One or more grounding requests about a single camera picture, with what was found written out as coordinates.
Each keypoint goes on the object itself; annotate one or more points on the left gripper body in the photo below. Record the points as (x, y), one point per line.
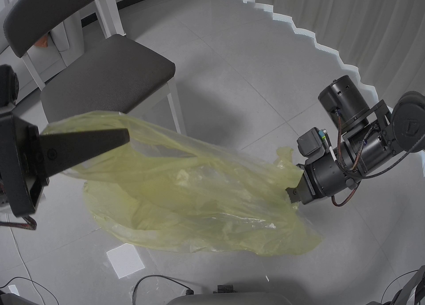
(20, 164)

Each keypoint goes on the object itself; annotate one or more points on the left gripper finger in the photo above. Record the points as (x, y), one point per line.
(73, 150)

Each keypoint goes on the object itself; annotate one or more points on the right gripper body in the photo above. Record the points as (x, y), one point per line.
(328, 177)

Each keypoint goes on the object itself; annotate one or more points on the yellow plastic bag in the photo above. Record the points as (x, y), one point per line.
(199, 197)

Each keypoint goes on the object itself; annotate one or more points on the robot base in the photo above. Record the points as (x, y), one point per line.
(232, 298)

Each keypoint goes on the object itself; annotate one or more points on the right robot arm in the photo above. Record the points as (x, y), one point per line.
(352, 104)

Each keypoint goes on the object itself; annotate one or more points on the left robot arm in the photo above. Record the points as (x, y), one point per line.
(6, 84)

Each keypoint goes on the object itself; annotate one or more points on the white chair with grey seat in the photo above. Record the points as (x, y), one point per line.
(109, 74)

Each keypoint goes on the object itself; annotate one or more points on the white sofa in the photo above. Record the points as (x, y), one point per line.
(53, 61)

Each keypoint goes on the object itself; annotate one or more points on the orange cushion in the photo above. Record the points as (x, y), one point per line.
(42, 43)

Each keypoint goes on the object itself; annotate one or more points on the grey curtain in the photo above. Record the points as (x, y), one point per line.
(348, 14)

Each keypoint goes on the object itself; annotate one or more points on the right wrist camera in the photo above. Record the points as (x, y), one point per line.
(310, 142)

